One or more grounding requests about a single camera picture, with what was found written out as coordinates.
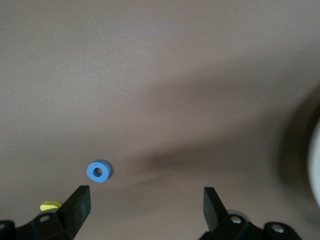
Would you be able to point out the yellow foam letter h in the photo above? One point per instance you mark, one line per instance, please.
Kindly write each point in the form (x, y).
(50, 206)

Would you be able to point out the blue foam letter o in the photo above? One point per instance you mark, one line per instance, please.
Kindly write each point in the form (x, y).
(91, 172)

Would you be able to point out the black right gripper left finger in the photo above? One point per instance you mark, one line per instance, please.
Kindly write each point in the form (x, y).
(72, 215)

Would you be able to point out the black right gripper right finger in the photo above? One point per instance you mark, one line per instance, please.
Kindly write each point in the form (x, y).
(217, 217)

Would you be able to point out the beige round plate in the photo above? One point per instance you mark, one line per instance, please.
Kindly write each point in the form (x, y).
(316, 160)

